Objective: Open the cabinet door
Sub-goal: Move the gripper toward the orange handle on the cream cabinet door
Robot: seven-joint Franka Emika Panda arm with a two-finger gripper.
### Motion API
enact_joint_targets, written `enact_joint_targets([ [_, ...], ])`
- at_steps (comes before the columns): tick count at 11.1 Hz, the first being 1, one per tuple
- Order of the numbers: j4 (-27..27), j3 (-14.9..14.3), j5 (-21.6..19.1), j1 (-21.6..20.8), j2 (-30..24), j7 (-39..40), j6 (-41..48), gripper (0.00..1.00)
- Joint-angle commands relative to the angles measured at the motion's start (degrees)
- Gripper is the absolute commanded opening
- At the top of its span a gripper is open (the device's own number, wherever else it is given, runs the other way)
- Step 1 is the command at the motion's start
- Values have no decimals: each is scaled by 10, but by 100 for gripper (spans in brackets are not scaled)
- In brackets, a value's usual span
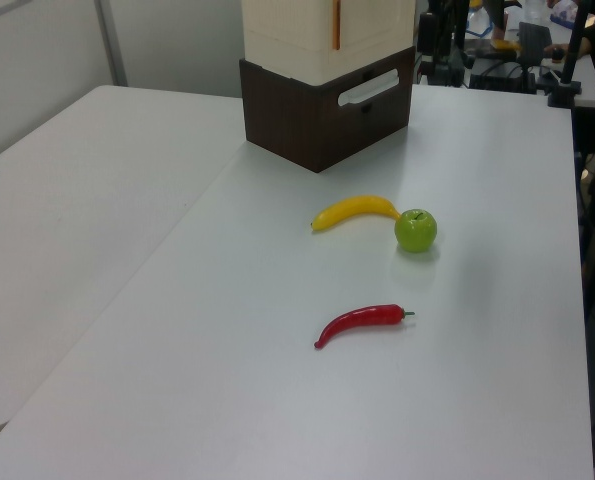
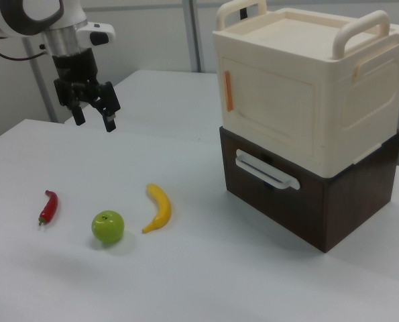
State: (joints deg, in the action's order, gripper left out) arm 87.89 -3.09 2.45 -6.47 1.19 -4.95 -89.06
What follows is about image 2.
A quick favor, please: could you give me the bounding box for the yellow toy banana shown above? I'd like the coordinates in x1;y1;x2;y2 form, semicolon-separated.
141;183;172;235

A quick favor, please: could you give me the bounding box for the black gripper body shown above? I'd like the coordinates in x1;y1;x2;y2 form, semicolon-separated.
51;48;102;110

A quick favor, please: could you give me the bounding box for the cream cabinet door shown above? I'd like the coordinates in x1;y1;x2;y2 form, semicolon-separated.
221;56;322;158

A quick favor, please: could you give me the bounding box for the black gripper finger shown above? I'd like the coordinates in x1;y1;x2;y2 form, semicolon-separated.
91;80;122;133
70;99;87;127

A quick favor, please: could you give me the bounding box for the cream plastic cabinet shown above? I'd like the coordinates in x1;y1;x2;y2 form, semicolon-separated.
211;0;399;178

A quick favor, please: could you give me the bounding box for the white drawer handle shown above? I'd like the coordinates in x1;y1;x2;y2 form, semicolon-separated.
235;148;302;191

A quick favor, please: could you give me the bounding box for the cream cabinet carry handle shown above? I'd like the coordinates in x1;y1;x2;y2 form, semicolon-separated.
333;9;390;62
217;0;268;32

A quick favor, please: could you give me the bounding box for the green toy apple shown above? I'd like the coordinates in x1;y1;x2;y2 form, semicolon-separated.
91;210;125;244

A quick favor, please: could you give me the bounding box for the orange door handle strip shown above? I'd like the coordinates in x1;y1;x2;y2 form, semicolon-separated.
223;69;234;111

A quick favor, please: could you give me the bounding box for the red toy chili pepper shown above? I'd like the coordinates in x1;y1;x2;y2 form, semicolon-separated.
38;189;59;226

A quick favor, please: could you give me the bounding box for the thin red cable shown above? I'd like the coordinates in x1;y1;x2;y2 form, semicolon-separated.
0;32;49;62

